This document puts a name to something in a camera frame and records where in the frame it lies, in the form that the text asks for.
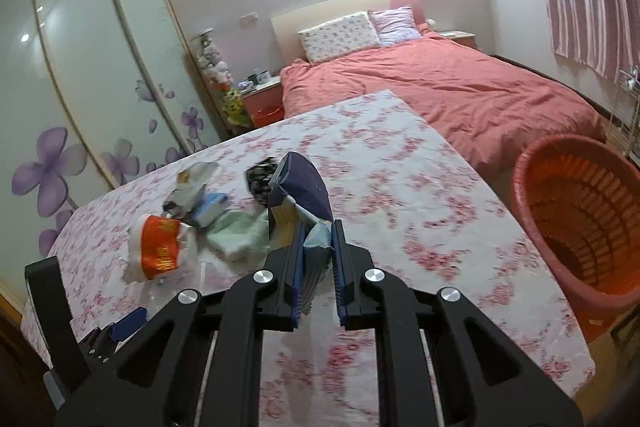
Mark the cream and pink headboard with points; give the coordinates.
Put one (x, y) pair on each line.
(320, 7)

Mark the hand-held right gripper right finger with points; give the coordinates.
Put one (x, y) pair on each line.
(340, 267)

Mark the dark blue snack packet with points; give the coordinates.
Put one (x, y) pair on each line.
(300, 187)

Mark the pink white nightstand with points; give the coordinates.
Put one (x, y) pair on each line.
(265, 97)

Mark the white mug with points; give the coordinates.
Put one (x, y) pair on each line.
(263, 77)

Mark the blue white tissue packet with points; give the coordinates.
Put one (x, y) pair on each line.
(210, 208)

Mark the wardrobe with purple flower doors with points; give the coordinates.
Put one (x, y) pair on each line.
(75, 57)

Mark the plush toy tower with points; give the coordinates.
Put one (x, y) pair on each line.
(220, 72)

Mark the clear plastic bag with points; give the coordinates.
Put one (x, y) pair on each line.
(170, 289)

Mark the green tissue packet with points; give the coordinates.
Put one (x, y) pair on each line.
(235, 233)

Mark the black white patterned wrapper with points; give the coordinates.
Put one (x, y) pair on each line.
(260, 179)

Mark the floral white pillow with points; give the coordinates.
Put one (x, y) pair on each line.
(340, 37)

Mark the wooden nightstand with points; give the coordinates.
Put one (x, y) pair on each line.
(460, 38)

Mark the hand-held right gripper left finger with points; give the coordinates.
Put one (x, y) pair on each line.
(299, 257)

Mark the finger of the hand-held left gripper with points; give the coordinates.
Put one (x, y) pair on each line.
(57, 317)
(129, 324)

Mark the red white crumpled wrapper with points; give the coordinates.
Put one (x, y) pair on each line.
(160, 248)

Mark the red plastic bag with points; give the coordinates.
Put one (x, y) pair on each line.
(267, 116)

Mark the bed with red duvet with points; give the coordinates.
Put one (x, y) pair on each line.
(450, 82)

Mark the pink striped pillow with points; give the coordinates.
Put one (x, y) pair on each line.
(395, 24)

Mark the orange plastic basket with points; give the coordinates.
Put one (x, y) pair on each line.
(575, 227)

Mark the yellow white noodle bag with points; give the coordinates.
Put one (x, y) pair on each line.
(192, 179)

